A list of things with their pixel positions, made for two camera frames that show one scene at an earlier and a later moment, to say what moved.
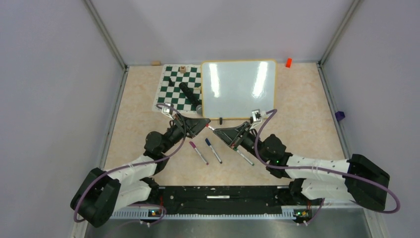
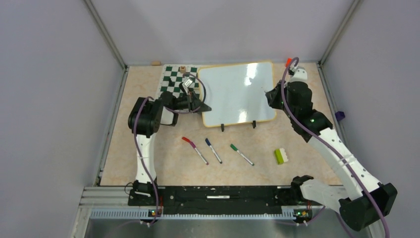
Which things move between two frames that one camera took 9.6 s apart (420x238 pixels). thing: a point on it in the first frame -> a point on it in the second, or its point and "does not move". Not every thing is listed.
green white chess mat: (169, 92) does not move
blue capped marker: (208, 143) does not move
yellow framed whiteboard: (233, 89) does not move
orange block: (288, 63) does not move
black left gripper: (195, 125) -> (192, 100)
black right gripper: (232, 135) -> (273, 96)
